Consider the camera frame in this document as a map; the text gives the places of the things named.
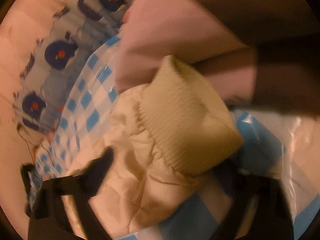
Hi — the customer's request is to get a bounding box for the blue checkered plastic storage bag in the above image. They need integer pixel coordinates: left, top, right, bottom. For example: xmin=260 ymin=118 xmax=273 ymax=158
xmin=28 ymin=37 xmax=319 ymax=239

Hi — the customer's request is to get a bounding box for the cream quilted puffer jacket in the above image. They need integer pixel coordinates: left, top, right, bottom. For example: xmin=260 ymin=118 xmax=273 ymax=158
xmin=62 ymin=55 xmax=245 ymax=239

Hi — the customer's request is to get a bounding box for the whale print bed sheet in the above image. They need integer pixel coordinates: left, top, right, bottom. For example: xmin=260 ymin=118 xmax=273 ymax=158
xmin=14 ymin=0 xmax=132 ymax=134

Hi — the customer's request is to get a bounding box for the black thin cable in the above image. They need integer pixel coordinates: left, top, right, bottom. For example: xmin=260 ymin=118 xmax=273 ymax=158
xmin=17 ymin=126 xmax=57 ymax=170

